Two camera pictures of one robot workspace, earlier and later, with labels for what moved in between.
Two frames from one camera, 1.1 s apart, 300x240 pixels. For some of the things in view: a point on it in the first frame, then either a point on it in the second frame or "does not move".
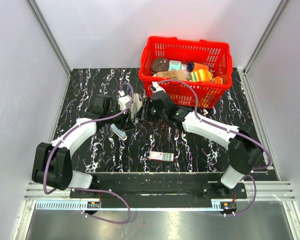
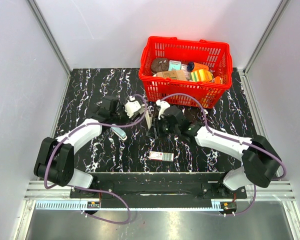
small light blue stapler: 120,133 does not move
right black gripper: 147,104 -> 156,128
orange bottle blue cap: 192,66 does not move
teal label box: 174,65 does not move
